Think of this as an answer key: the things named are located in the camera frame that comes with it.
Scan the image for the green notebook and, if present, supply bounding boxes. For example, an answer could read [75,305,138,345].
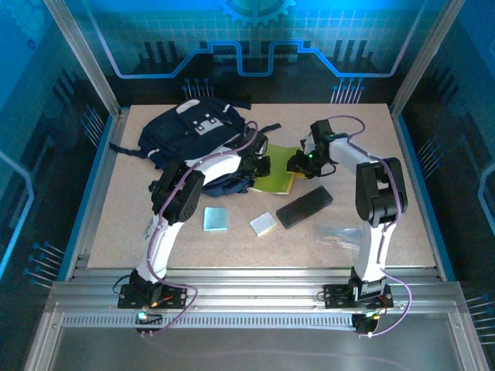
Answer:
[249,143,306,194]

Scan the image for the black pencil case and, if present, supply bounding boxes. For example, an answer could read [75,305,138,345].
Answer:
[275,185,334,229]

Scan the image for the light blue sticky note pad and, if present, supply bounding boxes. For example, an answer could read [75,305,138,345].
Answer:
[203,206,229,233]

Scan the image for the navy blue backpack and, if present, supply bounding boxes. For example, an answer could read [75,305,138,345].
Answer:
[109,96,282,198]

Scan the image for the clear plastic pen pouch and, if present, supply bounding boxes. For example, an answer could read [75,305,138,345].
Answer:
[312,222,367,252]

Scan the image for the small black controller board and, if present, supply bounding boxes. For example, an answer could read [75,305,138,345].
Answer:
[353,312,384,335]
[135,311,164,326]

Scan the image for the steel tray panel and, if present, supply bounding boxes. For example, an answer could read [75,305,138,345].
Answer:
[22,308,490,371]

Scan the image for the aluminium table side rail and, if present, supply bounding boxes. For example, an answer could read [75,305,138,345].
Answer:
[63,107,131,281]
[390,104,457,281]

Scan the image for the aluminium frame cross rail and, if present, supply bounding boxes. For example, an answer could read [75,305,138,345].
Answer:
[46,266,465,315]

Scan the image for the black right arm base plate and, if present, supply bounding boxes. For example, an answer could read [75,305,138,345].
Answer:
[323,284,394,309]

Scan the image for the slotted grey cable duct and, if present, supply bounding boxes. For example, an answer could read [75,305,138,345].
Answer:
[61,313,359,330]

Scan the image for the aluminium frame post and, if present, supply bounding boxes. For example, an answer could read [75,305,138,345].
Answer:
[390,0,465,117]
[42,0,121,117]

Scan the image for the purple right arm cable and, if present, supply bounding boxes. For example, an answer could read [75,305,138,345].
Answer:
[327,114,413,339]

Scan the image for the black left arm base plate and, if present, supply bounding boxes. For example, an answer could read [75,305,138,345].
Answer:
[118,284,189,309]

